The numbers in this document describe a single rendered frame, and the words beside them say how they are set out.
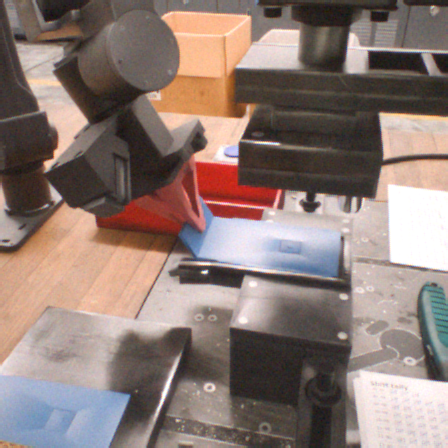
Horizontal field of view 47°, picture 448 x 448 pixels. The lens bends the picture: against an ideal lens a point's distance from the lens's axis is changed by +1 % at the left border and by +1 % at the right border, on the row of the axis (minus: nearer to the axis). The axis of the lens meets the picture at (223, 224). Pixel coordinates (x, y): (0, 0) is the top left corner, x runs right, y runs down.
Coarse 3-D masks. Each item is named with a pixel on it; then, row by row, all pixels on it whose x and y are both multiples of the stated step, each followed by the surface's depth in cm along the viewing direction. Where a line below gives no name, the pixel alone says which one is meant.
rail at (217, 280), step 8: (216, 264) 49; (224, 264) 49; (232, 264) 49; (216, 272) 49; (232, 272) 48; (240, 272) 48; (248, 272) 48; (256, 272) 48; (264, 272) 48; (272, 272) 48; (280, 272) 48; (288, 272) 48; (216, 280) 49; (224, 280) 49; (232, 280) 49; (240, 280) 49; (296, 280) 47; (304, 280) 47; (312, 280) 47; (320, 280) 47; (328, 280) 47; (336, 280) 47; (344, 280) 47
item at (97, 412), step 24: (0, 384) 45; (24, 384) 45; (48, 384) 45; (0, 408) 43; (24, 408) 43; (48, 408) 43; (72, 408) 43; (96, 408) 43; (120, 408) 43; (0, 432) 41; (24, 432) 41; (48, 432) 41; (72, 432) 41; (96, 432) 41
